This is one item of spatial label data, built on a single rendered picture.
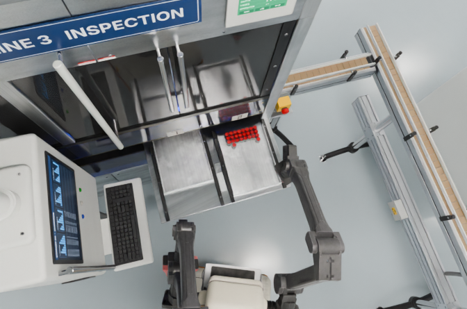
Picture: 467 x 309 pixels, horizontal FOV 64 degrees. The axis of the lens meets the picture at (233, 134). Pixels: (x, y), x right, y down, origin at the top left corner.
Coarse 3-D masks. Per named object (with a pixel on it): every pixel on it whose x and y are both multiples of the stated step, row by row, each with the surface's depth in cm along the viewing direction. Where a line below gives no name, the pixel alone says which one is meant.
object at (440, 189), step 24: (360, 48) 231; (384, 48) 223; (384, 72) 217; (384, 96) 218; (408, 96) 213; (408, 120) 208; (408, 144) 208; (432, 144) 201; (432, 168) 196; (432, 192) 198; (456, 192) 193; (456, 216) 188; (456, 240) 189
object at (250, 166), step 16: (256, 128) 206; (224, 144) 202; (240, 144) 202; (256, 144) 203; (224, 160) 195; (240, 160) 199; (256, 160) 200; (272, 160) 200; (240, 176) 196; (256, 176) 197; (272, 176) 198; (240, 192) 194
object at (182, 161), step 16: (160, 144) 199; (176, 144) 200; (192, 144) 200; (160, 160) 196; (176, 160) 197; (192, 160) 197; (160, 176) 190; (176, 176) 194; (192, 176) 195; (208, 176) 195
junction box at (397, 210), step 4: (396, 200) 233; (400, 200) 233; (388, 204) 239; (392, 204) 235; (396, 204) 232; (400, 204) 232; (392, 208) 236; (396, 208) 231; (400, 208) 231; (404, 208) 231; (392, 212) 238; (396, 212) 233; (400, 212) 230; (404, 212) 230; (396, 216) 234; (400, 216) 229; (404, 216) 230; (396, 220) 235
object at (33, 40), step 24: (168, 0) 94; (192, 0) 97; (48, 24) 90; (72, 24) 92; (96, 24) 95; (120, 24) 97; (144, 24) 100; (168, 24) 103; (0, 48) 93; (24, 48) 95; (48, 48) 98; (72, 48) 101
